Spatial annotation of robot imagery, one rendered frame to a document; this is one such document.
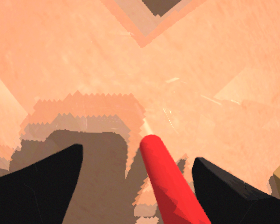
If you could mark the red peg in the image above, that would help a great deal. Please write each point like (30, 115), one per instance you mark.
(177, 203)

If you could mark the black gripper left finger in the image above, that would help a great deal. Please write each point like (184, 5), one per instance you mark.
(41, 192)

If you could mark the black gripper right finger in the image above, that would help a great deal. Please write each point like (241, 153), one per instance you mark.
(229, 200)

